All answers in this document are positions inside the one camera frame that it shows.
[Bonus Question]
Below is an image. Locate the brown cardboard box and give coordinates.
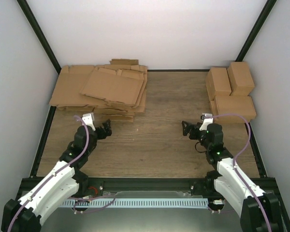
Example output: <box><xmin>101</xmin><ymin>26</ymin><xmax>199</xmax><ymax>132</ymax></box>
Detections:
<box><xmin>213</xmin><ymin>96</ymin><xmax>257</xmax><ymax>124</ymax></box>

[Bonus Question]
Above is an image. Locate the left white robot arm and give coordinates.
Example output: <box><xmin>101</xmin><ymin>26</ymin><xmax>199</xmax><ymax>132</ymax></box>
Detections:
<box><xmin>1</xmin><ymin>114</ymin><xmax>112</xmax><ymax>232</ymax></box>

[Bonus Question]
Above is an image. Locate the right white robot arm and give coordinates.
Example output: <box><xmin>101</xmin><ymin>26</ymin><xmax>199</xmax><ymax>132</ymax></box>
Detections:
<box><xmin>182</xmin><ymin>118</ymin><xmax>284</xmax><ymax>232</ymax></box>

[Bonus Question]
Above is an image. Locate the folded cardboard box front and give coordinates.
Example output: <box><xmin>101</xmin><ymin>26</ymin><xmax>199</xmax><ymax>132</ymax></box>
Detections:
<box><xmin>210</xmin><ymin>100</ymin><xmax>218</xmax><ymax>116</ymax></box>

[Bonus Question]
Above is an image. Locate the folded cardboard box back left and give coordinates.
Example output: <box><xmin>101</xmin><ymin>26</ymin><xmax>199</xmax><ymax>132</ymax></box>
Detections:
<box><xmin>205</xmin><ymin>67</ymin><xmax>232</xmax><ymax>101</ymax></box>

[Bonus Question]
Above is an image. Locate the folded cardboard box back right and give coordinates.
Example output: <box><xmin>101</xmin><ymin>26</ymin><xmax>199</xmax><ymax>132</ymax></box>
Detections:
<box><xmin>227</xmin><ymin>62</ymin><xmax>255</xmax><ymax>96</ymax></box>

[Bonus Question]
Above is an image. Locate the stack of flat cardboard sheets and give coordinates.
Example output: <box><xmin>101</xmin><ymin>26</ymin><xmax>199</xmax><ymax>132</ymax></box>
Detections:
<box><xmin>49</xmin><ymin>59</ymin><xmax>148</xmax><ymax>121</ymax></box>

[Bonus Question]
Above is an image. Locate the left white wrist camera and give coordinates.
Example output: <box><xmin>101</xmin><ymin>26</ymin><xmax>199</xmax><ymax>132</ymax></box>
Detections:
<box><xmin>82</xmin><ymin>112</ymin><xmax>96</xmax><ymax>131</ymax></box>

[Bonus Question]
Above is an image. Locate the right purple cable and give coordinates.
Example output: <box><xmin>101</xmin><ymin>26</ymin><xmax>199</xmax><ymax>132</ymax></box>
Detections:
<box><xmin>211</xmin><ymin>113</ymin><xmax>273</xmax><ymax>232</ymax></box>

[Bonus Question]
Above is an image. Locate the purple cable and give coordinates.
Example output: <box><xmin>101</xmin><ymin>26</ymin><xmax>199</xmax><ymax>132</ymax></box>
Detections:
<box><xmin>211</xmin><ymin>113</ymin><xmax>273</xmax><ymax>232</ymax></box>
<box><xmin>6</xmin><ymin>115</ymin><xmax>90</xmax><ymax>232</ymax></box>

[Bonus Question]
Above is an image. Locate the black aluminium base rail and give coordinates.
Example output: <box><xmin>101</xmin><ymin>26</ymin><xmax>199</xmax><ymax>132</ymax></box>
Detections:
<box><xmin>21</xmin><ymin>177</ymin><xmax>276</xmax><ymax>194</ymax></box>

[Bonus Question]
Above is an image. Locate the light blue slotted cable duct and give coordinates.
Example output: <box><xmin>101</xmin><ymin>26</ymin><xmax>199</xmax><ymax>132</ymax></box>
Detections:
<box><xmin>59</xmin><ymin>198</ymin><xmax>209</xmax><ymax>209</ymax></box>

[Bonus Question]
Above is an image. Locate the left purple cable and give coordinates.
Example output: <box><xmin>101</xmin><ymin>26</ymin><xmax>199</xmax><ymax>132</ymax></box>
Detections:
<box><xmin>6</xmin><ymin>115</ymin><xmax>90</xmax><ymax>232</ymax></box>

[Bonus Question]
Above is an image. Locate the left black frame post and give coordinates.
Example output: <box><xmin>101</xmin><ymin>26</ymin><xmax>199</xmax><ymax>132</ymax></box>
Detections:
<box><xmin>17</xmin><ymin>0</ymin><xmax>61</xmax><ymax>74</ymax></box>

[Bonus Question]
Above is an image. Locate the black frame post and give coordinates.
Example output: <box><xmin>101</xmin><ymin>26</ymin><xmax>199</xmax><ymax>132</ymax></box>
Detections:
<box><xmin>17</xmin><ymin>0</ymin><xmax>61</xmax><ymax>74</ymax></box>
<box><xmin>235</xmin><ymin>0</ymin><xmax>277</xmax><ymax>62</ymax></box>

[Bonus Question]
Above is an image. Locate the right black frame post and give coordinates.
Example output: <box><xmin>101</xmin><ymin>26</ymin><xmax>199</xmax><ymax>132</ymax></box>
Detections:
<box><xmin>235</xmin><ymin>0</ymin><xmax>277</xmax><ymax>62</ymax></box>

